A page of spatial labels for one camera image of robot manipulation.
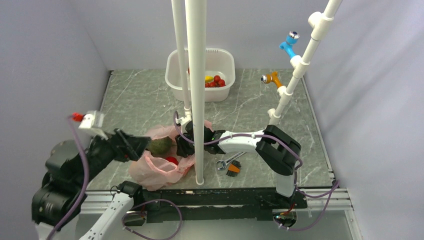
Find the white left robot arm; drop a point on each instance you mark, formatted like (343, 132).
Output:
(56, 206)

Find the green fake melon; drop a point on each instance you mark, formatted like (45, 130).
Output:
(160, 146)

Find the white pvc pipe frame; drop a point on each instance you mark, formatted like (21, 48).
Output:
(194, 96)

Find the red fake cherry tomatoes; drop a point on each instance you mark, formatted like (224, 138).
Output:
(218, 82)

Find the blue toy faucet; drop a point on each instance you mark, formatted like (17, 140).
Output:
(291, 39)

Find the pink plastic bag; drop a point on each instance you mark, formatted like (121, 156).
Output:
(155, 172)

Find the black orange hex key set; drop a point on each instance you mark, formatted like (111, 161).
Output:
(234, 168)

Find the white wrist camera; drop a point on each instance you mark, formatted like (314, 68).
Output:
(91, 123)
(184, 121)

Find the yellow fake banana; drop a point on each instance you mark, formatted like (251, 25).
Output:
(209, 79)

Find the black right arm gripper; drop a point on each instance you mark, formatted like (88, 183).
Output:
(183, 149)

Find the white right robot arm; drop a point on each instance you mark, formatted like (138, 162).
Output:
(279, 151)

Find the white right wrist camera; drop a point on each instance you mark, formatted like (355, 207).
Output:
(184, 121)

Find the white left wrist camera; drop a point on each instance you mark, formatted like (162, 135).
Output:
(91, 123)

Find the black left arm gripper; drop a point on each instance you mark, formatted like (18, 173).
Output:
(127, 146)

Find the orange toy faucet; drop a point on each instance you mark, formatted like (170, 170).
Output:
(271, 78)

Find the white plastic basin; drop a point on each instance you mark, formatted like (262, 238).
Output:
(217, 62)

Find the silver combination wrench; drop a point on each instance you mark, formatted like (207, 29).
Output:
(222, 164)

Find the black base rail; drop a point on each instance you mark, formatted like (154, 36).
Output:
(260, 203)

